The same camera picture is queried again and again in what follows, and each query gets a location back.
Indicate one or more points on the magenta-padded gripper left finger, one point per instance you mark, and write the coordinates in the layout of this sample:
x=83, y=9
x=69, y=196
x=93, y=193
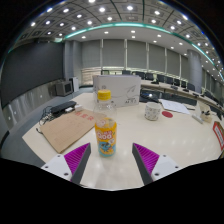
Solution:
x=76, y=160

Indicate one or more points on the white patterned paper cup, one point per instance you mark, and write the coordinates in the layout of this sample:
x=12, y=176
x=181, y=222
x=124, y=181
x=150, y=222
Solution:
x=152, y=111

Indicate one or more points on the black conference microphone unit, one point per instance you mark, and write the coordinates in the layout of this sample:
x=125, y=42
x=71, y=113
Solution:
x=148, y=96

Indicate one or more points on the black flat desk device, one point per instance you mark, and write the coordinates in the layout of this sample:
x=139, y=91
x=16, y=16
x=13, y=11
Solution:
x=62, y=106

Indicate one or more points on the yellow-capped orange drink bottle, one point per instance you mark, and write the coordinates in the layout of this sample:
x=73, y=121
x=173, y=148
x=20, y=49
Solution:
x=105, y=136

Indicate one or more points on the white printed paper sheet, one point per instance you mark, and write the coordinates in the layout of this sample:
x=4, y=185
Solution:
x=175, y=106

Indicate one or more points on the brown paper envelope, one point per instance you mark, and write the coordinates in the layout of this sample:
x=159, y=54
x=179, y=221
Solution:
x=68, y=128

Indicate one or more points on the white cardboard paper box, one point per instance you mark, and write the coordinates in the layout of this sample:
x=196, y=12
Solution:
x=121, y=90

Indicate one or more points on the small white remote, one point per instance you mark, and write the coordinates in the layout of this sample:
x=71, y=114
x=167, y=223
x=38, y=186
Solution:
x=197, y=119

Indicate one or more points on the red-framed sign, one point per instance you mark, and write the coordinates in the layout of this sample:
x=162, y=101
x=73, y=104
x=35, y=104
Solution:
x=219, y=135

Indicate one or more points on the recessed ceiling lights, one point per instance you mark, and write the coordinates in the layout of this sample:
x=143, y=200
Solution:
x=130, y=7

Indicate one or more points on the row of black chairs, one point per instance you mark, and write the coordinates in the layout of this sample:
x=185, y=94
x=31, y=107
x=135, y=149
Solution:
x=166, y=80

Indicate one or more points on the grey box monitor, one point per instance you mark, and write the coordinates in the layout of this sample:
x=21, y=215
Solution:
x=63, y=88

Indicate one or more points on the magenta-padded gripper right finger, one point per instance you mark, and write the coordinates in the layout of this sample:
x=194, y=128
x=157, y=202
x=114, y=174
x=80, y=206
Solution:
x=148, y=160

